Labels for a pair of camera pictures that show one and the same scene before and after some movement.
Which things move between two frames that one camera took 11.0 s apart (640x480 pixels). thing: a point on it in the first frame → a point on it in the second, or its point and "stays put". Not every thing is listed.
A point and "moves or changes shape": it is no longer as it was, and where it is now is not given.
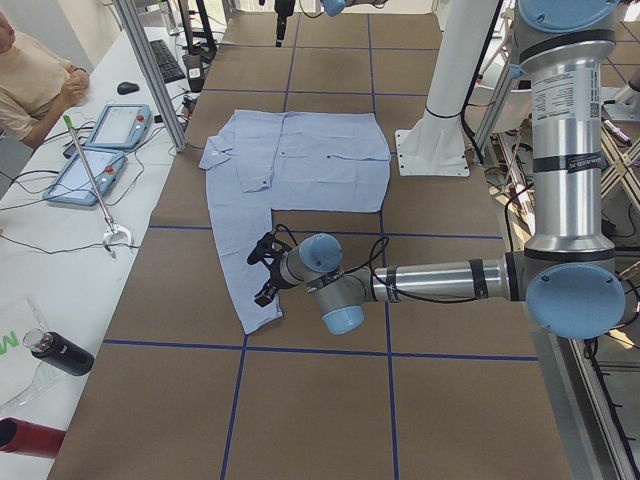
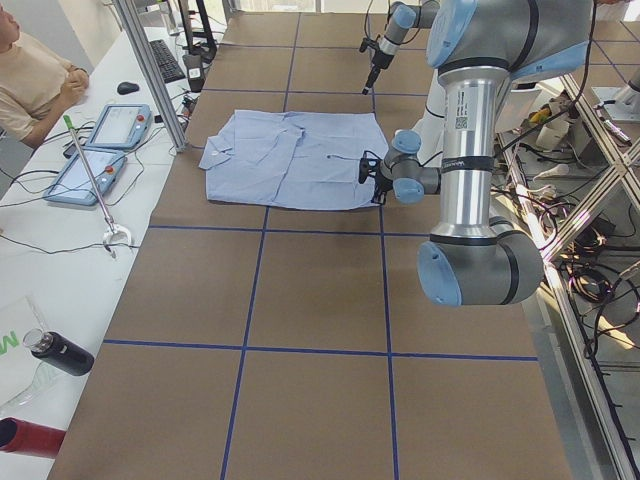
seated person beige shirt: [37, 85] stays put
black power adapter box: [195, 73] stays put
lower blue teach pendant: [71, 185] stays put
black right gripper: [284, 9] → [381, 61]
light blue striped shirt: [288, 161] moves or changes shape
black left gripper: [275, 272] → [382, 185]
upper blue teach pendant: [120, 126] stays put
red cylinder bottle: [26, 437] stays put
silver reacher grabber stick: [111, 228] stays put
